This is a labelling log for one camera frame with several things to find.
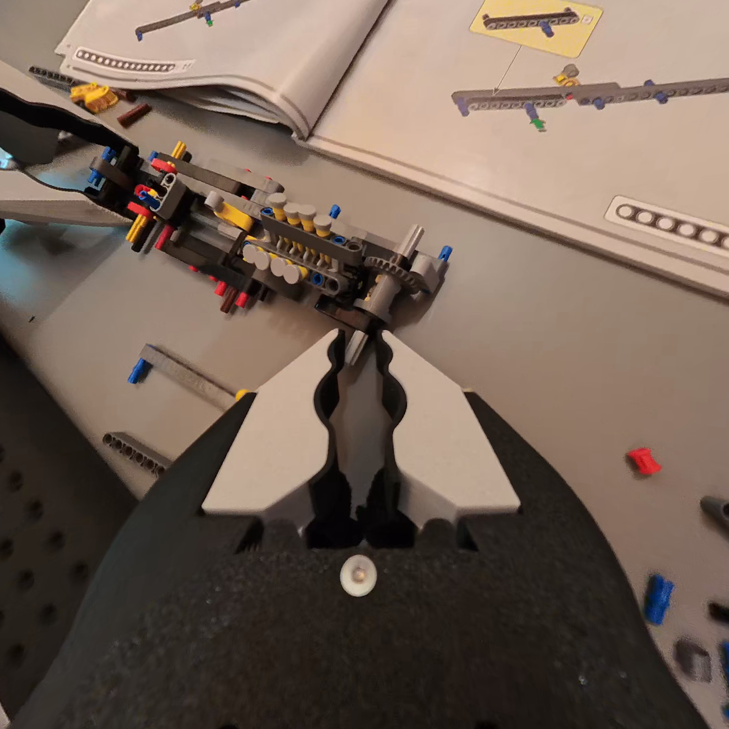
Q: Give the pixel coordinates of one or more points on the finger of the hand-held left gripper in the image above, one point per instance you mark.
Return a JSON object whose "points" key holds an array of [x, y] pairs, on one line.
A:
{"points": [[51, 85], [51, 205]]}

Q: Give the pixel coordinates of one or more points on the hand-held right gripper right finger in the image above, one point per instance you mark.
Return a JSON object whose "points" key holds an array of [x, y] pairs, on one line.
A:
{"points": [[450, 450]]}

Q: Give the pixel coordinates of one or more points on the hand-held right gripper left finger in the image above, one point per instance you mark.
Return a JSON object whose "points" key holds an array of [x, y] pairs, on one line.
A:
{"points": [[273, 450]]}

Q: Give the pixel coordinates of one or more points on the dark grey long toy beam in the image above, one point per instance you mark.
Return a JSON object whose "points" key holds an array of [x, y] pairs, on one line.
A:
{"points": [[188, 376]]}

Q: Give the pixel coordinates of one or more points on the black long holed toy beam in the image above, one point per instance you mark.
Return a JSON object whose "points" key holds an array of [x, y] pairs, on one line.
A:
{"points": [[136, 454]]}

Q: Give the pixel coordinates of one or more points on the toy car chassis assembly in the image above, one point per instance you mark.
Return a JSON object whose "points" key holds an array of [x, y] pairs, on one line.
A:
{"points": [[296, 250]]}

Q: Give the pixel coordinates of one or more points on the grey building instruction booklet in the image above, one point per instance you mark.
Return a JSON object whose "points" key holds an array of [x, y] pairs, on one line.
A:
{"points": [[398, 114]]}

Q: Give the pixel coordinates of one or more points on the yellow toy connector piece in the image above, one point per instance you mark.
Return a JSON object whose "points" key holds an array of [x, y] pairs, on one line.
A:
{"points": [[94, 97]]}

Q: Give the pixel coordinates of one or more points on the brown toy axle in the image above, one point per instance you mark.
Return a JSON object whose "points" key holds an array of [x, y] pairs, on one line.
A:
{"points": [[135, 114]]}

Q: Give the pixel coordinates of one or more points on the red toy bush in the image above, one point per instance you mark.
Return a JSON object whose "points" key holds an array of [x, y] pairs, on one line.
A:
{"points": [[643, 461]]}

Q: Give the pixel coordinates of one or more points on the black perforated panel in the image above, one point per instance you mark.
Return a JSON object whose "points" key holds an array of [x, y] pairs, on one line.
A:
{"points": [[45, 541]]}

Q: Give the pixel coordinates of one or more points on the blue toy pin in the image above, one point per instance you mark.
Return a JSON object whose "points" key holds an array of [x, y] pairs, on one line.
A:
{"points": [[659, 598], [725, 659]]}

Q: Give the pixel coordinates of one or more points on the black toy pin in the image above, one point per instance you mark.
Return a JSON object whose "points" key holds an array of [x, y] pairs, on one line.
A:
{"points": [[720, 610]]}

